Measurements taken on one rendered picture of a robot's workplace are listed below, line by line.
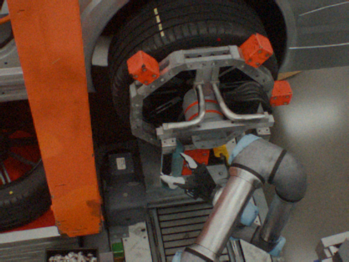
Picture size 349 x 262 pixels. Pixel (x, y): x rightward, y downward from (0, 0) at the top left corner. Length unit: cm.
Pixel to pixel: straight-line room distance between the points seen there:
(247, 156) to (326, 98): 183
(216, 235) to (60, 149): 54
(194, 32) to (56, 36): 72
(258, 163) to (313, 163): 149
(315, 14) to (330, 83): 132
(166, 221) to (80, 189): 97
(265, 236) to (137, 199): 69
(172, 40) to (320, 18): 64
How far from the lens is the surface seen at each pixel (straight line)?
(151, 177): 277
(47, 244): 252
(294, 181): 177
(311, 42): 245
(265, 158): 175
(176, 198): 280
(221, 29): 206
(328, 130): 339
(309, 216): 304
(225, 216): 171
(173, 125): 196
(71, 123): 169
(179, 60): 201
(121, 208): 249
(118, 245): 212
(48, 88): 157
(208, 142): 215
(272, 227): 198
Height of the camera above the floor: 257
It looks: 53 degrees down
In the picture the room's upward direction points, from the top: 5 degrees clockwise
